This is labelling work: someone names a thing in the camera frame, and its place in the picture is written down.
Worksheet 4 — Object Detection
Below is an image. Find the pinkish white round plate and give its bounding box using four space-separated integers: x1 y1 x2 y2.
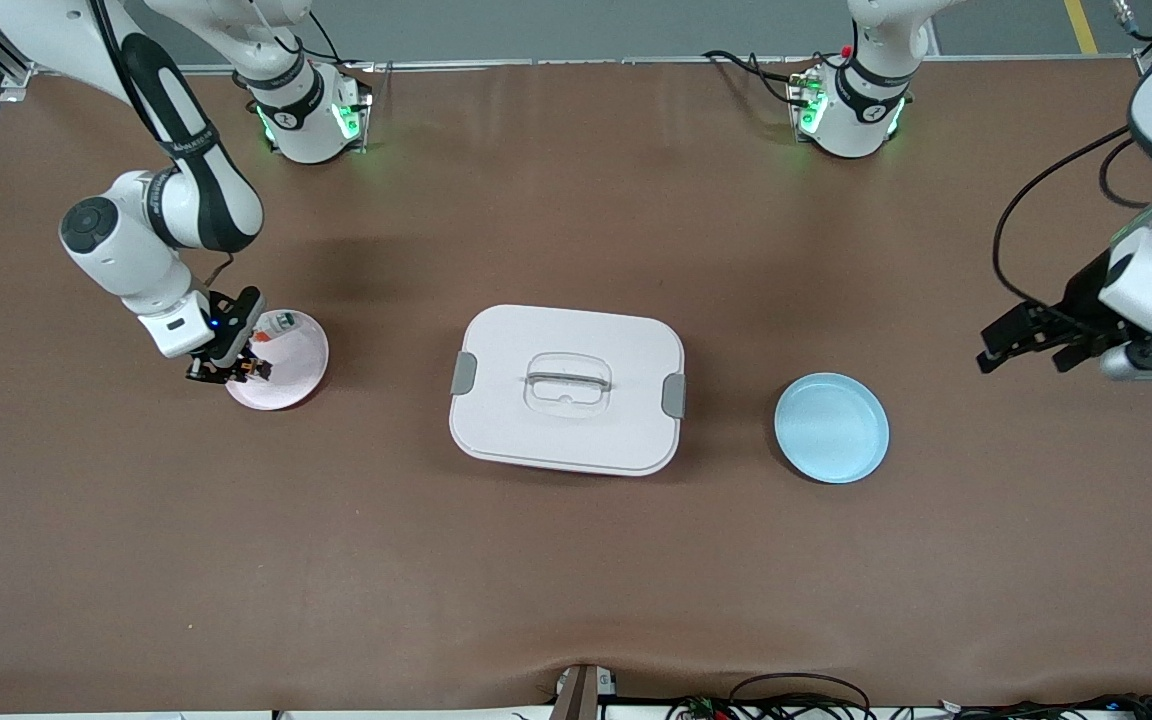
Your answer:
223 309 330 411

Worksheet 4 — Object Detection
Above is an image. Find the light blue round plate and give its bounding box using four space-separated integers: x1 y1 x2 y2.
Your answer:
774 373 890 485

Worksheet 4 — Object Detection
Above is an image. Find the white lidded storage box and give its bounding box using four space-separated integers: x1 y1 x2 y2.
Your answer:
449 304 687 477

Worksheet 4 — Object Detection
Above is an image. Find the black right arm base cable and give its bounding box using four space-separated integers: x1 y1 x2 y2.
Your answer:
306 10 377 71

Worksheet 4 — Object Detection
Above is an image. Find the black arm base cable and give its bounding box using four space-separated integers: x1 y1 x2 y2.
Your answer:
701 48 807 106
306 10 377 71

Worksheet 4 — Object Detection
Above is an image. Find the tangled black cable bundle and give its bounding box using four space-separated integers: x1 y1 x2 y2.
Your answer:
666 690 1152 720

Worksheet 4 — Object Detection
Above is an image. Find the black left arm base cable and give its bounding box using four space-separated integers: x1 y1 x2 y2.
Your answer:
701 48 807 106

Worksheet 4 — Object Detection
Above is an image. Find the looped black cable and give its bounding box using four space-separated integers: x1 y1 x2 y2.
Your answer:
729 672 872 720

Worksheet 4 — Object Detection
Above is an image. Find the silver table edge rail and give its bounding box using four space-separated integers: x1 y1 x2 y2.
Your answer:
176 55 1137 76

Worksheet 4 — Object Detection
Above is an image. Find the grey camera stand bracket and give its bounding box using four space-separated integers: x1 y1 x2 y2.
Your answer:
551 663 619 720

